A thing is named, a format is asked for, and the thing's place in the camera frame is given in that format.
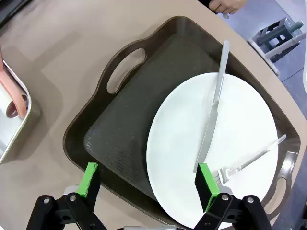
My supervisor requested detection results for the white round dinner plate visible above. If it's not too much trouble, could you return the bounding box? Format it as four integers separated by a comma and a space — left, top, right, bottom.
146, 72, 279, 230

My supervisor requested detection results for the dark brown serving tray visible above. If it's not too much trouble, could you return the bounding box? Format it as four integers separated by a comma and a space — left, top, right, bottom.
62, 15, 302, 228

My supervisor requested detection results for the rectangular steel container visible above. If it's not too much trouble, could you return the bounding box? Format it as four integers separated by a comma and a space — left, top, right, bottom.
0, 59, 41, 165

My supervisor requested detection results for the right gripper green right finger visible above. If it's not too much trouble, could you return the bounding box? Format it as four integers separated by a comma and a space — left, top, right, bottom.
193, 162, 273, 230

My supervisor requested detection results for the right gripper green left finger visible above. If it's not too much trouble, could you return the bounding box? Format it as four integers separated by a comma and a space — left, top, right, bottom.
25, 162, 108, 230

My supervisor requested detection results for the silver table knife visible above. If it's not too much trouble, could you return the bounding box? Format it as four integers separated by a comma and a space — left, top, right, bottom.
193, 40, 230, 174

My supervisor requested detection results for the silver fork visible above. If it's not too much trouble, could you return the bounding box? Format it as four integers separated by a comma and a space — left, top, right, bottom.
211, 134, 287, 186

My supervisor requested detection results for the pink handled lint roller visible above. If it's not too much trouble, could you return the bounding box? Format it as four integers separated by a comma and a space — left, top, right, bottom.
0, 47, 28, 119

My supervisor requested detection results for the grey plastic step stool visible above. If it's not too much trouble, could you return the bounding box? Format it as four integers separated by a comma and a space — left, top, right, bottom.
251, 18, 305, 63

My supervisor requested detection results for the person's left hand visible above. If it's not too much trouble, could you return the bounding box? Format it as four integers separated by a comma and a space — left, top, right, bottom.
208, 0, 248, 15

